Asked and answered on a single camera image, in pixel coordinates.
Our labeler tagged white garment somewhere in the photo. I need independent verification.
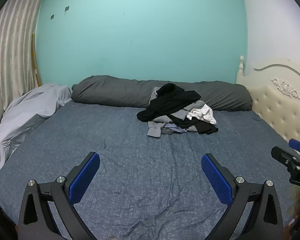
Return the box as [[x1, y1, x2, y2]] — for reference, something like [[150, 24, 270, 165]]
[[186, 104, 217, 126]]

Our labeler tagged black sweater with white trim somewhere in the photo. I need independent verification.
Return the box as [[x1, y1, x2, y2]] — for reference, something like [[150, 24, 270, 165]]
[[137, 83, 202, 122]]

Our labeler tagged bed with blue sheet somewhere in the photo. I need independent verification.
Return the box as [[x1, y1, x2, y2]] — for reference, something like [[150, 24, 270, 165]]
[[0, 100, 299, 240]]

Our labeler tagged striped beige curtain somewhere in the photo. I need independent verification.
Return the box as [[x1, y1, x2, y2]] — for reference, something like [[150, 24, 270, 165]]
[[0, 0, 50, 135]]

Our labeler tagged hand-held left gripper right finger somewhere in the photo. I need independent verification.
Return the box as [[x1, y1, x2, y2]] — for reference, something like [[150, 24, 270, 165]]
[[201, 153, 283, 240]]

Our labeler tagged black garment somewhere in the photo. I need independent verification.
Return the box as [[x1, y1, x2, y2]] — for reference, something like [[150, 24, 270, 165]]
[[169, 118, 219, 135]]

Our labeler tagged cream tufted headboard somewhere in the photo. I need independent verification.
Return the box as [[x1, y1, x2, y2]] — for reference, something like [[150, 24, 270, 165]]
[[236, 56, 300, 147]]

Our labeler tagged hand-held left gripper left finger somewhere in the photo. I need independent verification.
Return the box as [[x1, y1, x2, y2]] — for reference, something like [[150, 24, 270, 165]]
[[18, 151, 101, 240]]

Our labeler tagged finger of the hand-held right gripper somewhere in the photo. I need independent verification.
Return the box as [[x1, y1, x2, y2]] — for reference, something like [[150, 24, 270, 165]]
[[289, 138, 300, 153], [271, 146, 300, 167]]

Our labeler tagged light grey blanket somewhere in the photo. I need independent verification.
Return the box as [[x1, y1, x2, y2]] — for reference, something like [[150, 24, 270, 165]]
[[0, 83, 72, 178]]

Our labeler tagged dark grey long pillow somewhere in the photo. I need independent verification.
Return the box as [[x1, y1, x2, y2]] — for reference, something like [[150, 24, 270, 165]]
[[71, 75, 253, 112]]

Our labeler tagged grey garment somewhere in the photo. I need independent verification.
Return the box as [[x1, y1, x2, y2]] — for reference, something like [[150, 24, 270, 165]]
[[147, 87, 206, 138]]

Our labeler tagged wooden pole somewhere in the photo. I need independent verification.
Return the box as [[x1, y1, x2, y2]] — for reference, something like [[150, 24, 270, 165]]
[[31, 32, 42, 87]]

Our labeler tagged light blue striped cloth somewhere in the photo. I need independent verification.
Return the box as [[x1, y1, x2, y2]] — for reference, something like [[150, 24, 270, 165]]
[[164, 123, 187, 134]]

